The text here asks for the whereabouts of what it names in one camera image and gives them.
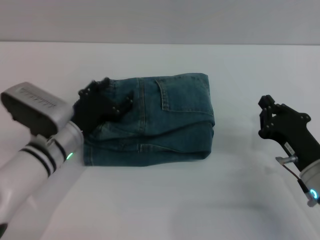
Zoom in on left wrist camera housing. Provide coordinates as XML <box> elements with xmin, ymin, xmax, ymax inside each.
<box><xmin>0</xmin><ymin>81</ymin><xmax>74</xmax><ymax>137</ymax></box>

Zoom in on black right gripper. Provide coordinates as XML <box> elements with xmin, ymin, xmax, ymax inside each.
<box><xmin>258</xmin><ymin>94</ymin><xmax>320</xmax><ymax>172</ymax></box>

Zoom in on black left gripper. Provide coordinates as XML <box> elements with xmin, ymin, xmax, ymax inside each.
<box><xmin>72</xmin><ymin>76</ymin><xmax>135</xmax><ymax>135</ymax></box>

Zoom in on blue denim shorts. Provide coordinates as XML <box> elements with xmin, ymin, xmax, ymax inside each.
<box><xmin>82</xmin><ymin>72</ymin><xmax>216</xmax><ymax>167</ymax></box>

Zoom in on right arm connector cable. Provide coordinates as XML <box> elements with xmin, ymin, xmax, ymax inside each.
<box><xmin>274</xmin><ymin>154</ymin><xmax>317</xmax><ymax>208</ymax></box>

